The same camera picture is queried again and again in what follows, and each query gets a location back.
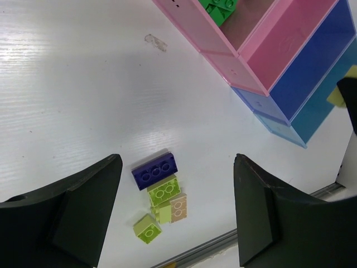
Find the large pink container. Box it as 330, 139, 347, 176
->
154, 1, 292, 60

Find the small pink container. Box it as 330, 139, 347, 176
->
201, 0, 336, 96

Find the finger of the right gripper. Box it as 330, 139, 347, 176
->
337, 77, 357, 135

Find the dark blue container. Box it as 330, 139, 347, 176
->
233, 1, 356, 126

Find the light blue container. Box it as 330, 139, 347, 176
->
254, 39, 356, 148

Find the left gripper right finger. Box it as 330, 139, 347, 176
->
234, 154, 356, 267

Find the beige lego brick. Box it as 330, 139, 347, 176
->
170, 193, 187, 223

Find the long green lego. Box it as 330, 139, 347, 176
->
199, 0, 238, 26

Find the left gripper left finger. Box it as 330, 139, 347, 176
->
1, 154, 123, 267

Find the small lime lego brick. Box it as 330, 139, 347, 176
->
151, 201, 171, 224

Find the dark blue lego brick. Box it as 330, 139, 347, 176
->
132, 152, 178, 190

